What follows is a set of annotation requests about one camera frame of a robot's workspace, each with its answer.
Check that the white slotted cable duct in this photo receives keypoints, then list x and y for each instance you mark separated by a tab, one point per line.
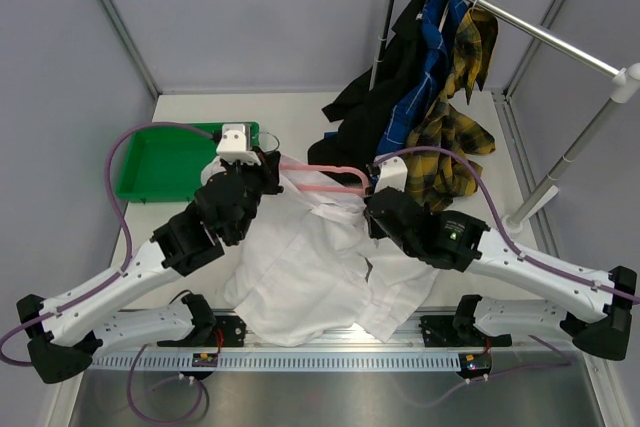
294	361

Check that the metal clothes rack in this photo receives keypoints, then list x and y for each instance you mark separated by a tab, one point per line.
568	162

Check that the blue plaid shirt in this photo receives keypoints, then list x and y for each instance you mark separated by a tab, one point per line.
439	20

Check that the yellow plaid shirt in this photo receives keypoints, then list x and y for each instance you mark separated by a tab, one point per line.
435	179

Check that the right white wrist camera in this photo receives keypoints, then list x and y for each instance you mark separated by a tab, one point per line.
391	172

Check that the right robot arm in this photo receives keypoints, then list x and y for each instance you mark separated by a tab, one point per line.
590	308

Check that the green plastic tray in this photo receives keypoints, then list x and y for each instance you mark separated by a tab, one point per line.
164	163

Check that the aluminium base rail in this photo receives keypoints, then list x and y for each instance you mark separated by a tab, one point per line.
325	332

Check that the pink hanger with metal hook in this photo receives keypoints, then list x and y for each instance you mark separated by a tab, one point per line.
323	178

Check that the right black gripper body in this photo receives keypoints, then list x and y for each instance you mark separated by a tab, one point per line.
377	232

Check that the black shirt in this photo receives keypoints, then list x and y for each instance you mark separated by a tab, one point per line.
364	110

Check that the white shirt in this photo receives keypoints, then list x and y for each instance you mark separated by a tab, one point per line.
308	258

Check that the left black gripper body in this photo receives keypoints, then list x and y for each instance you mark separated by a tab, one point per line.
257	179

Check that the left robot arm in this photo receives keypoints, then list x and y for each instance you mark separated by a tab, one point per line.
68	333

